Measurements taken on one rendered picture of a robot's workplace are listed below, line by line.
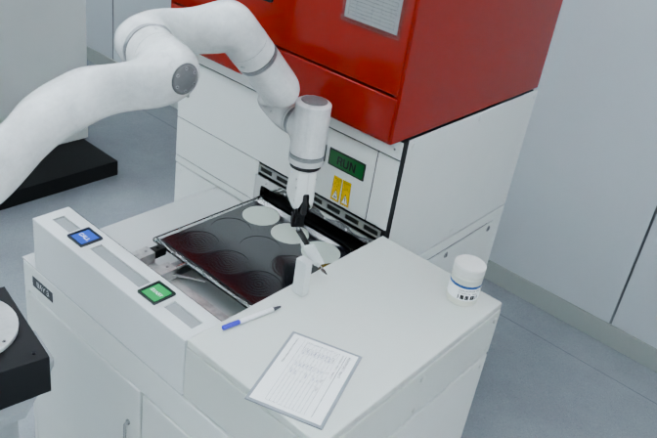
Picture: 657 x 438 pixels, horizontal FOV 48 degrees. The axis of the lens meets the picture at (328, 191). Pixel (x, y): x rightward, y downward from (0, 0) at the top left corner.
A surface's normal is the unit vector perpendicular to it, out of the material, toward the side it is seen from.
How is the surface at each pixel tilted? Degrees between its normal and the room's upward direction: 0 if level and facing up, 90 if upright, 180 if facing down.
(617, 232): 90
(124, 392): 90
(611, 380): 0
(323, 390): 0
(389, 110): 90
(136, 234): 0
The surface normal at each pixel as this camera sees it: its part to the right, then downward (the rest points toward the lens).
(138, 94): 0.02, 0.73
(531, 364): 0.14, -0.87
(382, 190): -0.66, 0.28
